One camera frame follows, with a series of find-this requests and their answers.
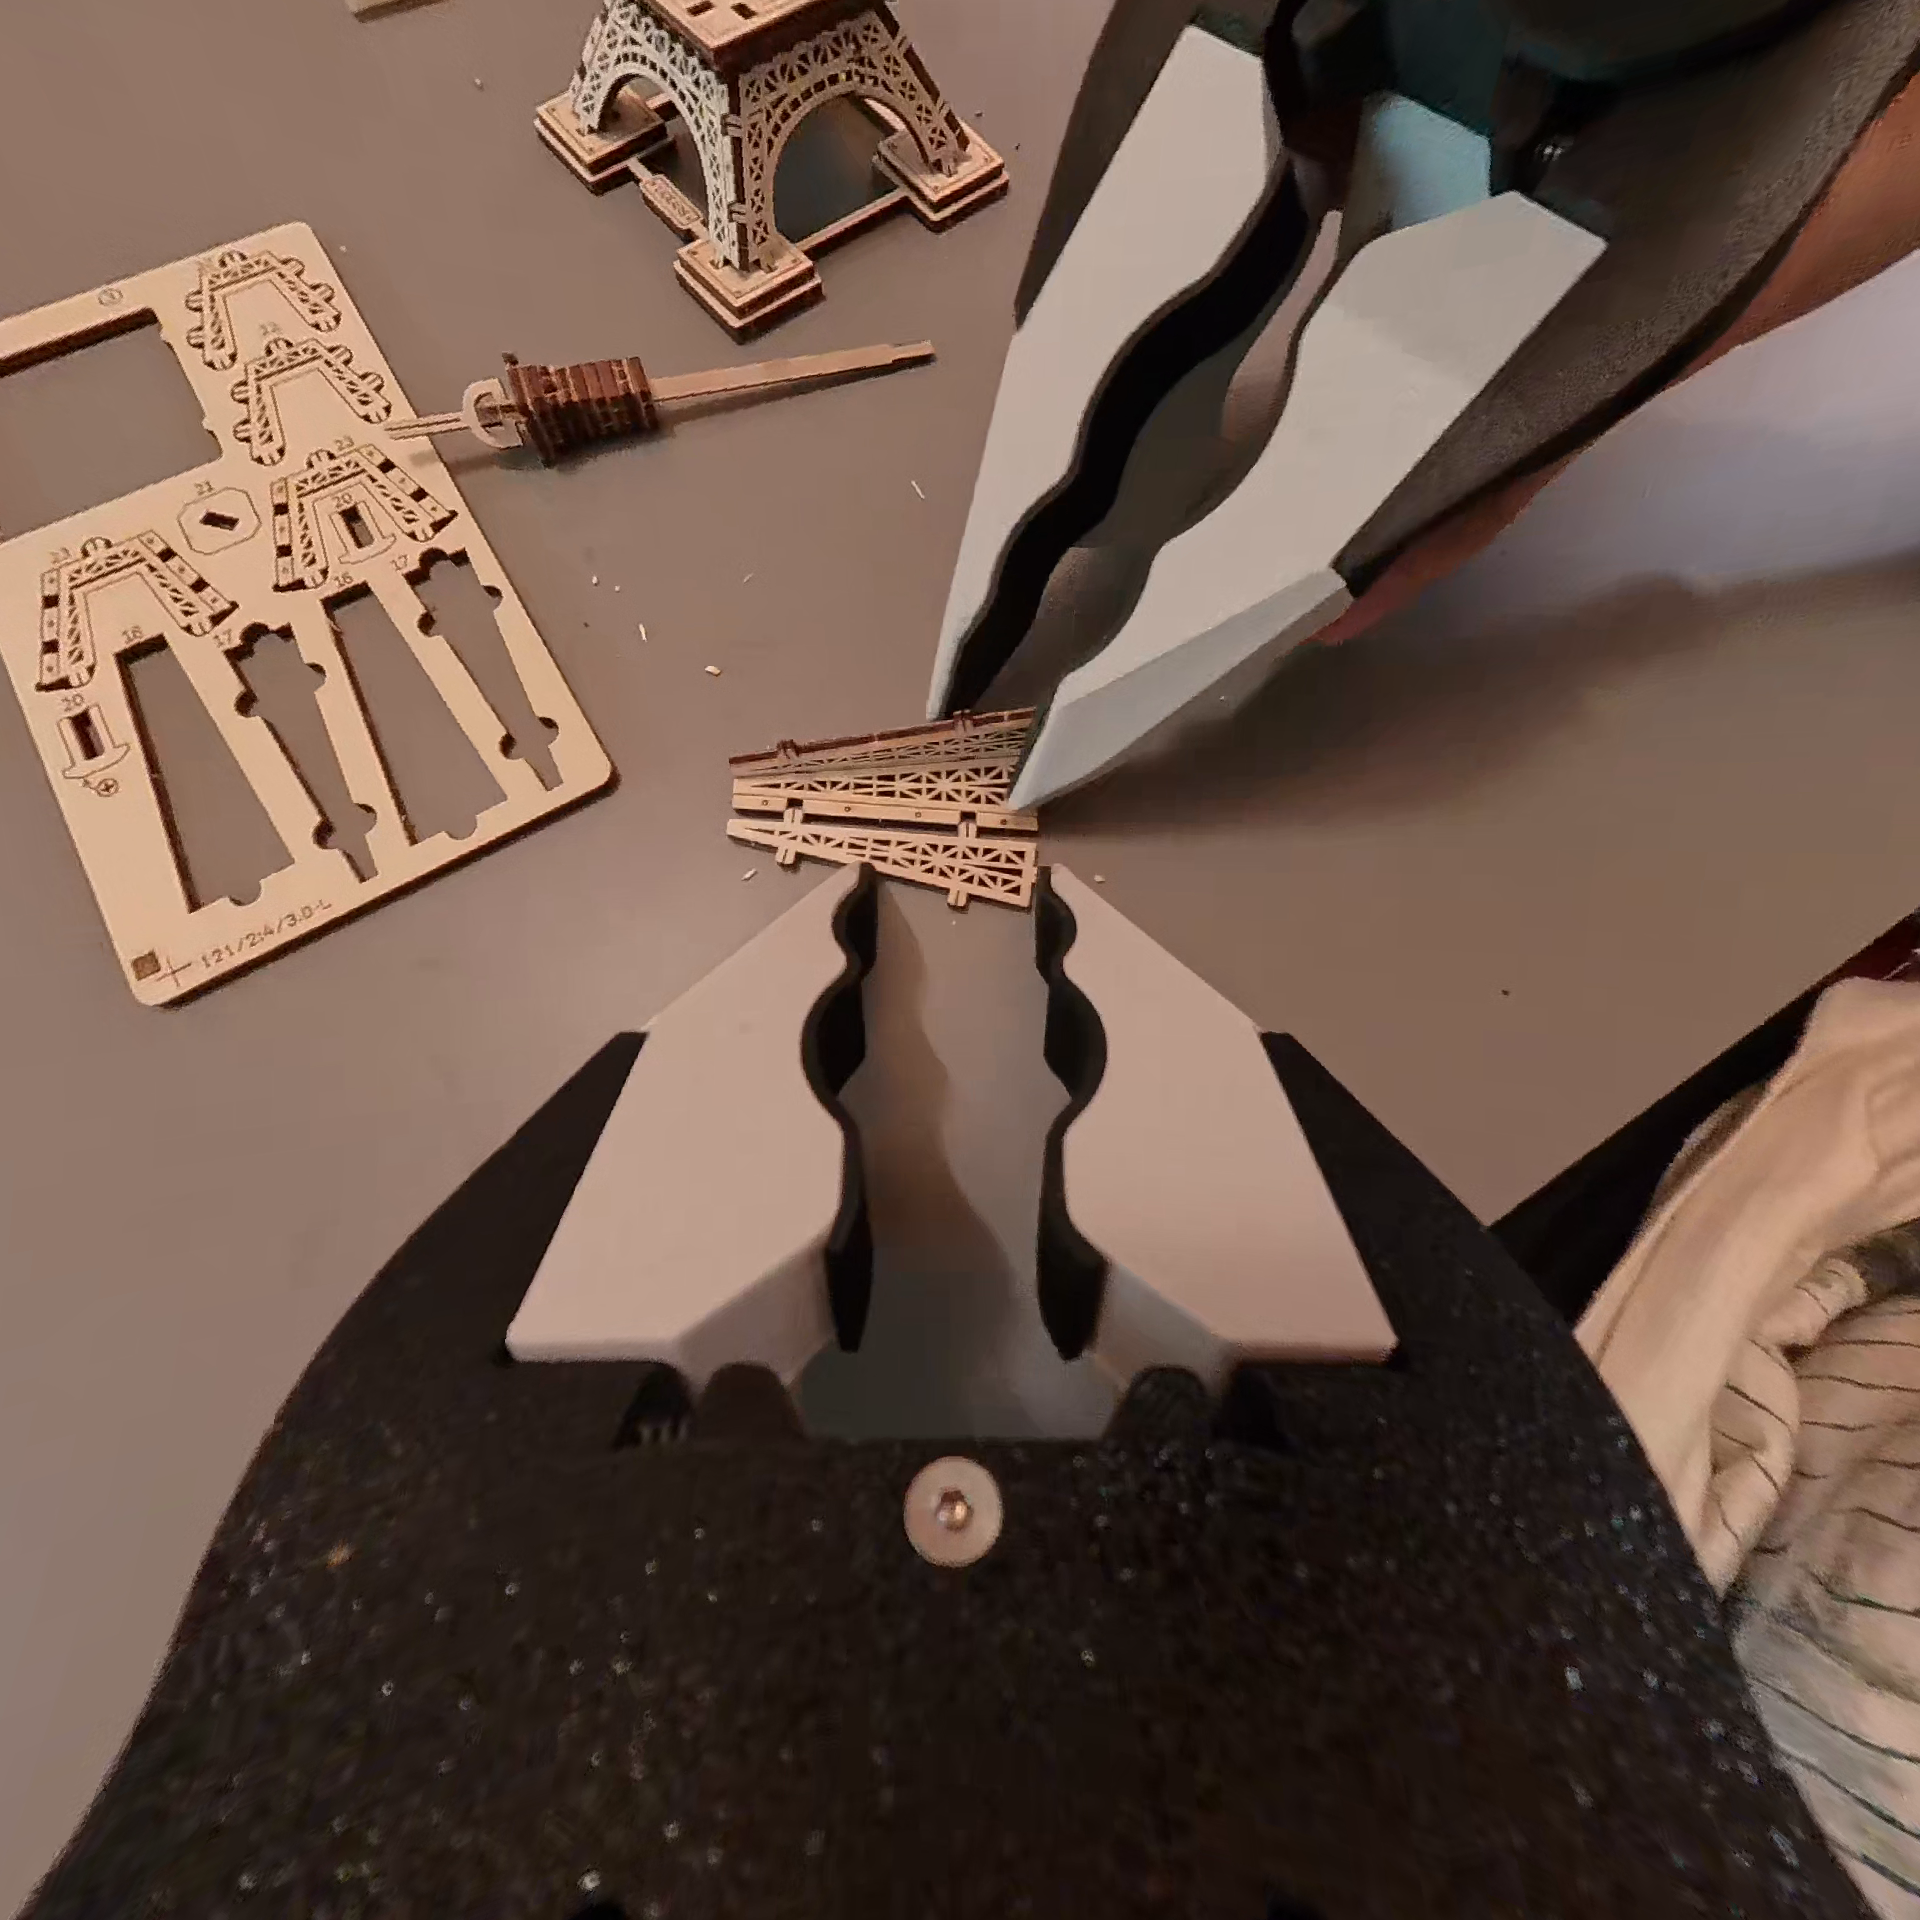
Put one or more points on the wooden punch-out sheet with window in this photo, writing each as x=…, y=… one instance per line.
x=165, y=299

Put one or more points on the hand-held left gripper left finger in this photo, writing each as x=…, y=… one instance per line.
x=708, y=1171

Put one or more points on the wooden tower spire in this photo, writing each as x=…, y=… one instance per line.
x=586, y=406

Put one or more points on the wooden tower base model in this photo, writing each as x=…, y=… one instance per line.
x=746, y=227

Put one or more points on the person's white shirt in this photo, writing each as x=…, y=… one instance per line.
x=1771, y=1201

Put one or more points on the wooden lattice tower panel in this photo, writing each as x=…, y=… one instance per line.
x=900, y=781
x=933, y=865

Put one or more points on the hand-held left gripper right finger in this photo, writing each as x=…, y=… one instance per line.
x=1216, y=1188

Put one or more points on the person's right hand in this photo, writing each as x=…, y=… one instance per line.
x=1442, y=581

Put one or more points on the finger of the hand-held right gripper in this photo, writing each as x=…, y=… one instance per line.
x=1125, y=302
x=1349, y=451

